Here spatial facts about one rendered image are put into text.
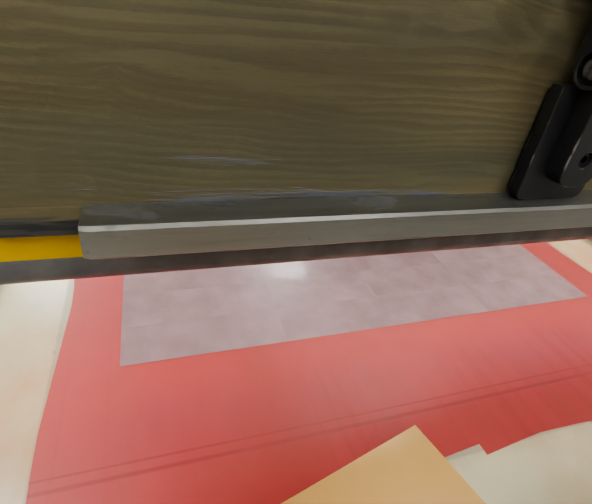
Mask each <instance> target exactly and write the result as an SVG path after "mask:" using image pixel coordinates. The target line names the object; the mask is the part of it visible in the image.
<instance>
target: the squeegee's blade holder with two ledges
mask: <svg viewBox="0 0 592 504"><path fill-rule="evenodd" d="M581 227H592V190H582V191H581V192H580V193H579V194H578V195H577V196H574V197H571V198H550V199H527V200H520V199H518V198H516V197H515V196H513V195H512V194H510V193H509V192H498V193H464V194H430V195H395V196H361V197H326V198H292V199H258V200H223V201H189V202H154V203H120V204H86V205H82V209H81V214H80V218H79V223H78V233H79V239H80V244H81V249H82V254H83V258H85V259H90V260H98V259H113V258H128V257H143V256H158V255H174V254H189V253H204V252H219V251H234V250H249V249H264V248H279V247H294V246H309V245H324V244H340V243H355V242H370V241H385V240H400V239H415V238H430V237H445V236H460V235H475V234H490V233H506V232H521V231H536V230H551V229H566V228H581Z"/></svg>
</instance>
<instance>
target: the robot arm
mask: <svg viewBox="0 0 592 504"><path fill-rule="evenodd" d="M591 179H592V19H591V22H590V25H589V28H588V30H587V33H586V36H585V39H584V42H583V44H582V47H581V50H580V53H579V56H578V58H577V61H576V64H575V67H574V70H573V82H572V84H563V83H553V84H552V86H551V87H550V88H549V89H548V91H547V92H546V95H545V97H544V100H543V102H542V104H541V107H540V109H539V111H538V114H537V116H536V118H535V121H534V123H533V125H532V128H531V130H530V132H529V135H528V137H527V140H526V142H525V144H524V147H523V149H522V151H521V154H520V156H519V158H518V161H517V163H516V166H515V169H514V172H513V173H512V175H511V177H510V180H509V182H508V191H509V193H510V194H512V195H513V196H515V197H516V198H518V199H520V200H527V199H550V198H571V197H574V196H577V195H578V194H579V193H580V192H581V191H582V190H583V188H584V186H585V184H586V183H587V182H588V181H590V180H591Z"/></svg>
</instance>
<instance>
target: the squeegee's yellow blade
mask: <svg viewBox="0 0 592 504"><path fill-rule="evenodd" d="M70 257H83V254H82V249H81V244H80V239H79V235H62V236H41V237H21V238H0V262H7V261H23V260H39V259H54V258H70Z"/></svg>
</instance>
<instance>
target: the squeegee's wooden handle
mask: <svg viewBox="0 0 592 504"><path fill-rule="evenodd" d="M591 19H592V0H0V238H21V237H41V236H62V235H79V233H78V223H79V218H80V214H81V209H82V205H86V204H120V203H154V202H189V201H223V200H258V199H292V198H326V197H361V196H395V195H430V194H464V193H498V192H509V191H508V182H509V180H510V177H511V175H512V173H513V172H514V169H515V166H516V163H517V161H518V158H519V156H520V154H521V151H522V149H523V147H524V144H525V142H526V140H527V137H528V135H529V132H530V130H531V128H532V125H533V123H534V121H535V118H536V116H537V114H538V111H539V109H540V107H541V104H542V102H543V100H544V97H545V95H546V92H547V91H548V89H549V88H550V87H551V86H552V84H553V83H563V84H572V82H573V70H574V67H575V64H576V61H577V58H578V56H579V53H580V50H581V47H582V44H583V42H584V39H585V36H586V33H587V30H588V28H589V25H590V22H591ZM583 190H592V179H591V180H590V181H588V182H587V183H586V184H585V186H584V188H583Z"/></svg>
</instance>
